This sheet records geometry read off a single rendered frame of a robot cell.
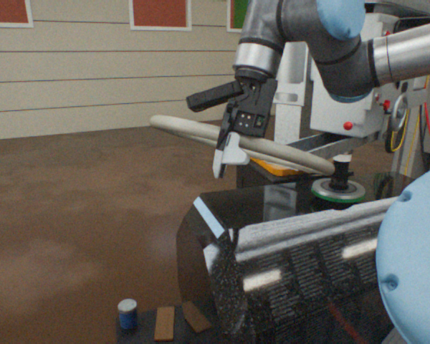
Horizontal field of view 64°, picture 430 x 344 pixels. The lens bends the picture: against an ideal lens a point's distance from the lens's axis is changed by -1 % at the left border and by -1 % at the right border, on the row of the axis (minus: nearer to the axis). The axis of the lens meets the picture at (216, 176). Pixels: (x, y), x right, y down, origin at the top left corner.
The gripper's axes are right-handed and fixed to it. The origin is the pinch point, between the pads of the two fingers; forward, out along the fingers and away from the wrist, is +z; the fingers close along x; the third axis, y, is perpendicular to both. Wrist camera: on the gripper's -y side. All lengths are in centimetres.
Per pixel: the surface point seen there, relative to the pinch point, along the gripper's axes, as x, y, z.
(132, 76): 570, -325, -114
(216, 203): 73, -11, 16
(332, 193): 78, 33, 0
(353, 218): 80, 44, 7
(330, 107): 68, 23, -32
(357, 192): 81, 43, -3
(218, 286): 50, 1, 41
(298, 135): 161, 15, -29
